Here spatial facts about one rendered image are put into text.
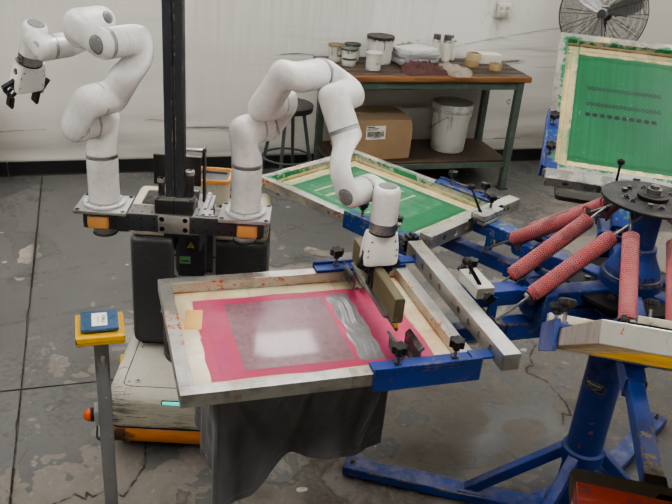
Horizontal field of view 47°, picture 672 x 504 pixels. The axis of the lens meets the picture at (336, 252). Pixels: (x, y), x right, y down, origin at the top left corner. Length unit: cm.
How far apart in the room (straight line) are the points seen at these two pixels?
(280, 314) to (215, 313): 19
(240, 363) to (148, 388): 111
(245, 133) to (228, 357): 67
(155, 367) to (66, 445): 46
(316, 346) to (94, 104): 91
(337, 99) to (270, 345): 68
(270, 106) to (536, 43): 460
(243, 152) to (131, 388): 118
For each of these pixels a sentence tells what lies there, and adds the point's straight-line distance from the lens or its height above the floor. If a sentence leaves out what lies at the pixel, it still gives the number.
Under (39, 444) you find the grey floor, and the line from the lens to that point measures 338.
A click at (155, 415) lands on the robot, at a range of 315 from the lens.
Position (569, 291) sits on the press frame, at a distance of 250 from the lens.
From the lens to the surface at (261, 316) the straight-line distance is 226.
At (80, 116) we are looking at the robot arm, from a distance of 233.
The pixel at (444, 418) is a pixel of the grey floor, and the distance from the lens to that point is 354.
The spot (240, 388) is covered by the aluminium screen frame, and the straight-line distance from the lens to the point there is 192.
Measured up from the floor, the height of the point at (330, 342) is 96.
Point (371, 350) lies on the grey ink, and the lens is 214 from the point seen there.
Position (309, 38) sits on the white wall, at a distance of 592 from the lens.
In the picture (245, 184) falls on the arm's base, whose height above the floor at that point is 125.
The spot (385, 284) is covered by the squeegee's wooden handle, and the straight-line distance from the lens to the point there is 211.
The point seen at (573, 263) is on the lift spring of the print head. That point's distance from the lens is 238.
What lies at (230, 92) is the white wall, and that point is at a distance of 589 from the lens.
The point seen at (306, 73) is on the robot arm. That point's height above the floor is 163.
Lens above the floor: 213
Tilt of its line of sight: 26 degrees down
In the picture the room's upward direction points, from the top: 5 degrees clockwise
